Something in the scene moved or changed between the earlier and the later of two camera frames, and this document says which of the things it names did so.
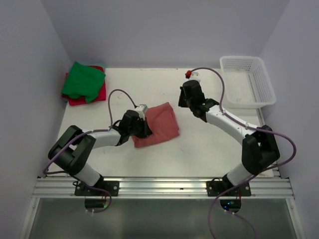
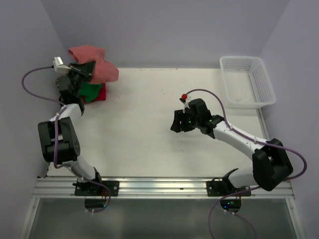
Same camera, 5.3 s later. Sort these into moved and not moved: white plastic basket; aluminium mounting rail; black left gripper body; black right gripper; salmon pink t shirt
Moved: salmon pink t shirt; black right gripper; black left gripper body
Not moved: white plastic basket; aluminium mounting rail
